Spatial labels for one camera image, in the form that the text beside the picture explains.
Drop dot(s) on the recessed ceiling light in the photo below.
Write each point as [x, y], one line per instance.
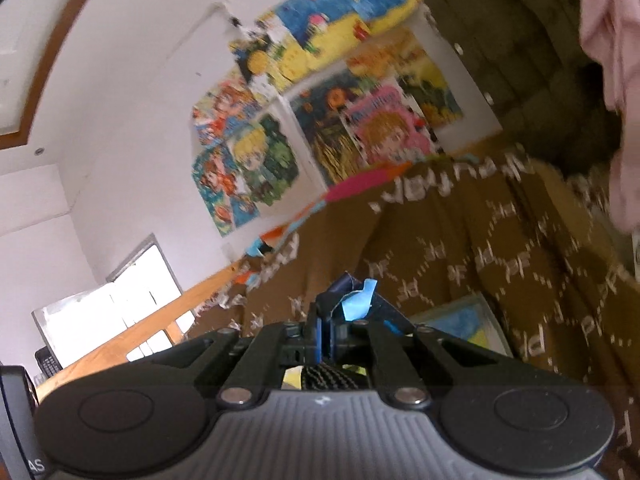
[38, 151]

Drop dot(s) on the blue sea fish painting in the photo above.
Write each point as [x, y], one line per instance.
[320, 15]

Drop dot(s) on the blond boy green poster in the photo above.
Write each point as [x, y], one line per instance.
[265, 160]

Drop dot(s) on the orange-haired girl blue poster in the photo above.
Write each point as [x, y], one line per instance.
[225, 190]

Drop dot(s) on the dark orange swirl painting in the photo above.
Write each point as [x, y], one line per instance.
[320, 125]

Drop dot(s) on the yellow moon painting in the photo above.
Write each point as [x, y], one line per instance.
[260, 60]

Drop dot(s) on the olive puffer jacket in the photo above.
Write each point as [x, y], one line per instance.
[515, 60]

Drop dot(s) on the grey metal tray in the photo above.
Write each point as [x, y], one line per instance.
[492, 327]

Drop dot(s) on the pink chibi character poster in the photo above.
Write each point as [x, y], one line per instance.
[390, 130]

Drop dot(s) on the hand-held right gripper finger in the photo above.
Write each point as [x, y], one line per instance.
[331, 342]
[320, 342]

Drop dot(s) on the pink cloth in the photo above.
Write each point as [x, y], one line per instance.
[612, 35]

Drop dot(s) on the floral bedding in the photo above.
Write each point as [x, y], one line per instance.
[225, 305]

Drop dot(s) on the wooden ceiling trim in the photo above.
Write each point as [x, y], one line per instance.
[45, 60]

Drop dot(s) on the brown printed blanket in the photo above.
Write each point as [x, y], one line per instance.
[450, 260]

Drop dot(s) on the window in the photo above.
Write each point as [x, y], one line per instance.
[110, 310]

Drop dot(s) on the wooden bed rail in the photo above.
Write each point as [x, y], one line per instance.
[190, 305]

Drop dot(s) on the orange-haired girl wide poster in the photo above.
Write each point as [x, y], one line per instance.
[225, 107]

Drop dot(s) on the navy and light blue sock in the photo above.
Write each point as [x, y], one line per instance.
[355, 302]

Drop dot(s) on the white wall clip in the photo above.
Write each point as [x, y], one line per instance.
[234, 15]

